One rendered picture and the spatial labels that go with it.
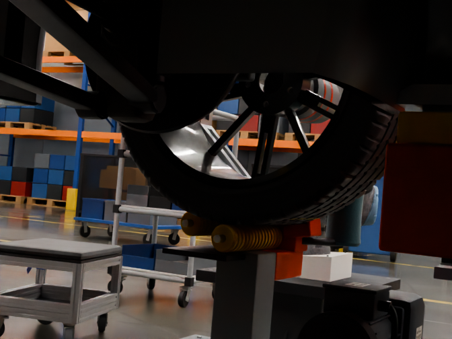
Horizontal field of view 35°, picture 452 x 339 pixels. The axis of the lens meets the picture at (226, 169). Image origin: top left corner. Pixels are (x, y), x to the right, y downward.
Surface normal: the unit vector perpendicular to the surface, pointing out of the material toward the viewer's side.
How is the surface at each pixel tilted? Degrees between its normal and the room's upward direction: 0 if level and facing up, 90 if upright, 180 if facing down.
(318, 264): 90
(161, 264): 90
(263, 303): 90
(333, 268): 90
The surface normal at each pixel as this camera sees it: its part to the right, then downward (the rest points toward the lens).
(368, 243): -0.33, -0.06
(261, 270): 0.88, 0.06
